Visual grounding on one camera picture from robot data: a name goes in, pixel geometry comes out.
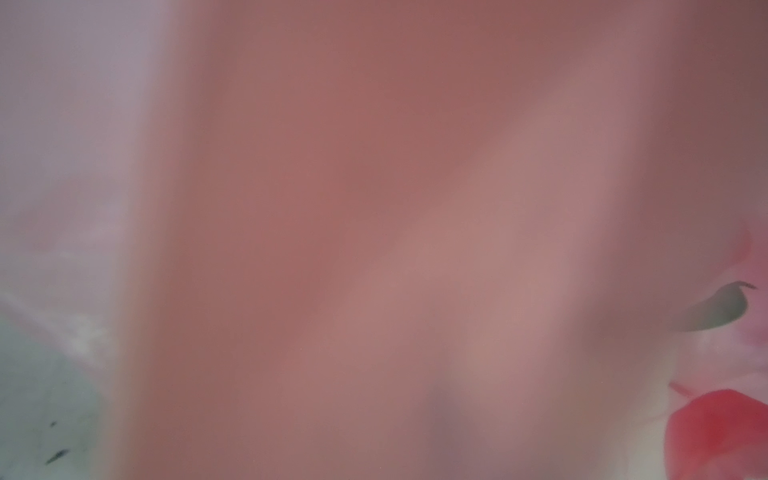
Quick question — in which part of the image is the pink printed plastic bag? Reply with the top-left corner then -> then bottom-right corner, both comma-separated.
1,1 -> 767,479

